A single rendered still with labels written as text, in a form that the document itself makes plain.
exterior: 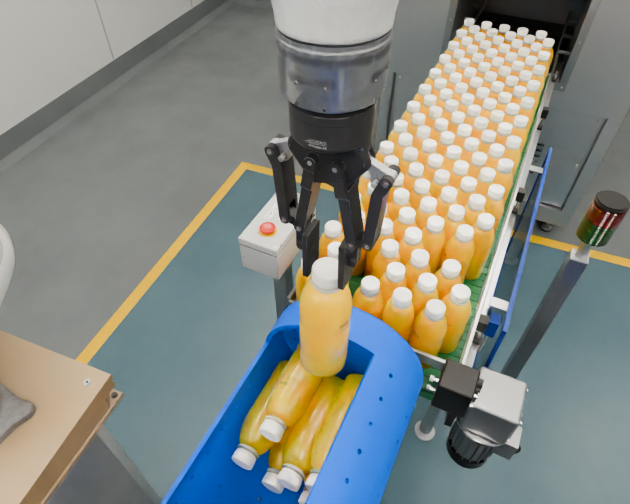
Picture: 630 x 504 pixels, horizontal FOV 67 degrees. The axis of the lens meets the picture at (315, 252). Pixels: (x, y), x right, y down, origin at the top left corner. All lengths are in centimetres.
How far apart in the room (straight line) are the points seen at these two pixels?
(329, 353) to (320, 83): 38
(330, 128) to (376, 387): 45
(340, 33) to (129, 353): 208
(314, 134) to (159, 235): 240
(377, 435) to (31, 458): 56
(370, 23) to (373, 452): 56
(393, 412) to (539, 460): 142
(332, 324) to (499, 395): 67
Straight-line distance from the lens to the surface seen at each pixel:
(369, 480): 73
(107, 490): 126
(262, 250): 108
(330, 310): 58
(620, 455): 230
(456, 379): 102
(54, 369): 102
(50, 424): 97
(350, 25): 36
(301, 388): 82
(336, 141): 41
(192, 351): 225
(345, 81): 37
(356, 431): 71
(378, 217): 47
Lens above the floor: 186
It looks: 47 degrees down
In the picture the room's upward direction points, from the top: straight up
